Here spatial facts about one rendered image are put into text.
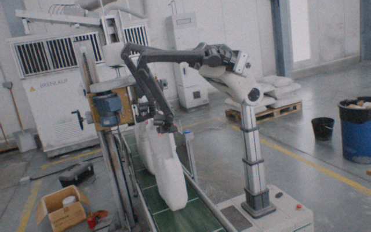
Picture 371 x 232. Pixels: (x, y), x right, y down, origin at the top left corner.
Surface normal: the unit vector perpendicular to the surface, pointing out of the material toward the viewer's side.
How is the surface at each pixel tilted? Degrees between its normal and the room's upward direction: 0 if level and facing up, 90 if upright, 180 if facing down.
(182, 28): 90
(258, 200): 90
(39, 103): 90
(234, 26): 90
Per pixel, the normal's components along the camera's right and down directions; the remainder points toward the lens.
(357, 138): -0.71, 0.33
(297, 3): 0.34, 0.18
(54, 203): 0.56, 0.11
